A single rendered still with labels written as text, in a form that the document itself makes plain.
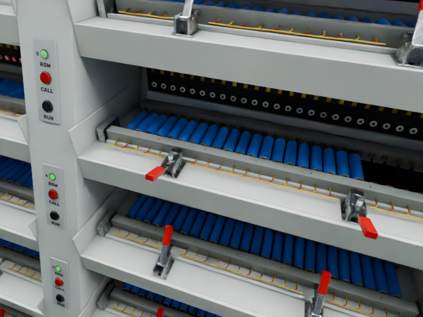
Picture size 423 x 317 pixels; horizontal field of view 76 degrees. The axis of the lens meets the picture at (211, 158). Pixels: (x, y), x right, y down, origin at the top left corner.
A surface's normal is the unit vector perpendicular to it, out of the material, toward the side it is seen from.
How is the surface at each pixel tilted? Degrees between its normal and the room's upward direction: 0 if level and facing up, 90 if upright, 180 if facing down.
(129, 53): 109
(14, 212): 19
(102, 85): 90
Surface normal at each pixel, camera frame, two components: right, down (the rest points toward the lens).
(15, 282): 0.04, -0.78
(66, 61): -0.27, 0.29
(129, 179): -0.30, 0.58
